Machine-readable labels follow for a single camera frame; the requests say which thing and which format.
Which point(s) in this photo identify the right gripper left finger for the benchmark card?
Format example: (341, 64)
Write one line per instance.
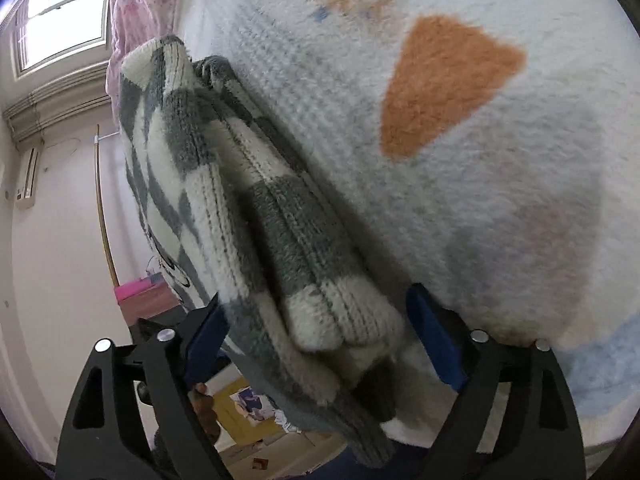
(103, 435)

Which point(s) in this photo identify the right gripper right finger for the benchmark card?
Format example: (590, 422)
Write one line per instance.
(513, 417)

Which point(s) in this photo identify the grey white checkered cardigan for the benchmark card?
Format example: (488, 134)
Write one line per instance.
(234, 219)

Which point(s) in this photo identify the clothes pile on floor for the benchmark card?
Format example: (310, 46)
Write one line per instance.
(257, 408)

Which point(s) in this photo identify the pink grey hanging towel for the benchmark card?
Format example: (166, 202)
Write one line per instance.
(144, 298)

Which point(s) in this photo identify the white patterned bed blanket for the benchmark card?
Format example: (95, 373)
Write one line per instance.
(487, 149)

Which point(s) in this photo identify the window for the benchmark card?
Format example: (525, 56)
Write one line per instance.
(46, 30)

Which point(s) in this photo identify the purple pink floral duvet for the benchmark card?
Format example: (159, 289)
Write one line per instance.
(133, 23)

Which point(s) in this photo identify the wall air conditioner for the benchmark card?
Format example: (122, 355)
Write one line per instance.
(26, 182)

